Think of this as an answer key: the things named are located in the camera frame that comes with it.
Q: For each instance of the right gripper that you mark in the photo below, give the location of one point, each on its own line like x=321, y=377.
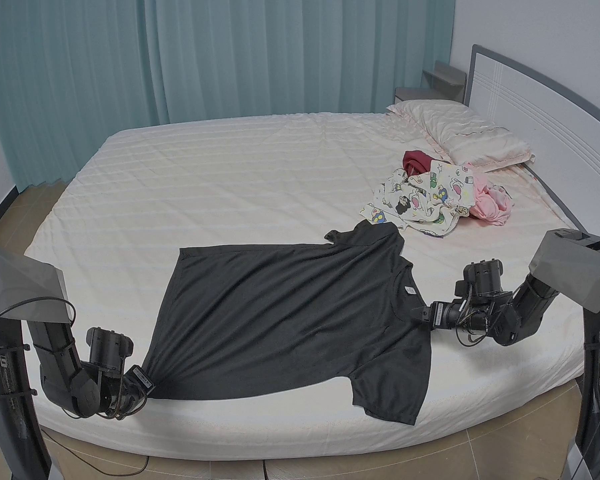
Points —
x=445, y=315

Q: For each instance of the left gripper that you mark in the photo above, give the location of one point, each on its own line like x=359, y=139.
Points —
x=139, y=383

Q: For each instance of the black T-shirt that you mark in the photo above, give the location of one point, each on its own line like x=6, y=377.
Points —
x=280, y=318

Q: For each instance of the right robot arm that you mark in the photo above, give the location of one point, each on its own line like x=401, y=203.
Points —
x=570, y=268

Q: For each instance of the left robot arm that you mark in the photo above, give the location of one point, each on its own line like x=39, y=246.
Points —
x=55, y=353

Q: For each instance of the bed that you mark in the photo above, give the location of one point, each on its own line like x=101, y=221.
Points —
x=230, y=178

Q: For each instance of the white printed garment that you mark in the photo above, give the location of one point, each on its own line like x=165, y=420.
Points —
x=420, y=203

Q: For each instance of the pink garment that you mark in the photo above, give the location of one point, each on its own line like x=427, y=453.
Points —
x=490, y=205

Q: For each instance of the dark red garment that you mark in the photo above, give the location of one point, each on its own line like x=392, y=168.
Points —
x=417, y=160

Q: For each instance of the cream pillow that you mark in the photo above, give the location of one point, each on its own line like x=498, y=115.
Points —
x=465, y=128

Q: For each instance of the grey bedside table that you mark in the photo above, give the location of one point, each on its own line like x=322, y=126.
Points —
x=447, y=75

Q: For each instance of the blue-green curtain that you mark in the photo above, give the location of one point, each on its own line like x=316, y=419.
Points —
x=230, y=43

